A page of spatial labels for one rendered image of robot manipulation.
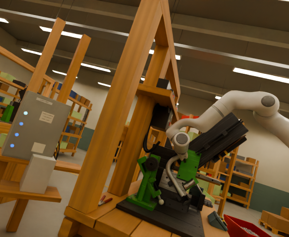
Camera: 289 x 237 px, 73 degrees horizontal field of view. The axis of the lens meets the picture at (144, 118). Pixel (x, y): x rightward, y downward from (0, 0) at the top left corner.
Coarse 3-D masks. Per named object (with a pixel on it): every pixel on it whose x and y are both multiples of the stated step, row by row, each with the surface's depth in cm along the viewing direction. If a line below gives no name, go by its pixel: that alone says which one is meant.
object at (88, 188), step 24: (144, 0) 90; (144, 24) 87; (144, 48) 86; (168, 48) 125; (120, 72) 85; (120, 96) 82; (144, 96) 121; (120, 120) 82; (144, 120) 118; (96, 144) 80; (96, 168) 78; (120, 168) 115; (72, 192) 78; (96, 192) 78; (120, 192) 112
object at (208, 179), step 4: (172, 168) 143; (176, 168) 142; (196, 176) 138; (200, 176) 137; (204, 176) 137; (204, 180) 136; (208, 180) 136; (212, 180) 135; (216, 180) 135; (216, 184) 134
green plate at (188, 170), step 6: (192, 150) 134; (192, 156) 133; (198, 156) 132; (186, 162) 131; (192, 162) 131; (198, 162) 130; (180, 168) 130; (186, 168) 130; (192, 168) 129; (180, 174) 128; (186, 174) 128; (192, 174) 127; (186, 180) 126
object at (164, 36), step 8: (160, 0) 89; (168, 8) 103; (168, 16) 107; (160, 24) 106; (168, 24) 111; (160, 32) 113; (168, 32) 115; (160, 40) 121; (168, 40) 120; (176, 64) 163; (168, 72) 164; (176, 72) 172; (176, 80) 183; (176, 88) 196; (176, 96) 222
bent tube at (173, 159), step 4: (176, 156) 131; (172, 160) 130; (168, 164) 129; (168, 168) 128; (168, 172) 126; (168, 176) 126; (172, 176) 125; (172, 180) 124; (176, 184) 122; (176, 188) 121; (180, 192) 120; (180, 196) 119
